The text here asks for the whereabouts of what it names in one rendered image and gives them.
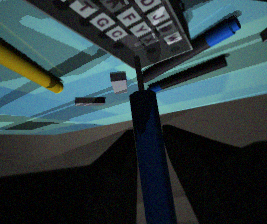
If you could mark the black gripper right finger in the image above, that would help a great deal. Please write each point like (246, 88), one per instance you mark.
(223, 183)

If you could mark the black pen with blue cap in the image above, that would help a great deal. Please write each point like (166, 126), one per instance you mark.
(189, 74)
(209, 39)

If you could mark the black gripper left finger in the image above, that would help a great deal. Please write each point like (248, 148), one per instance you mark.
(104, 192)

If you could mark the blue stylus with white tip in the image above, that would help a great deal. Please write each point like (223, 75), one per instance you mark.
(153, 168)

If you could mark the grey keyboard with keys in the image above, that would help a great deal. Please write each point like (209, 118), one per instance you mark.
(155, 30)

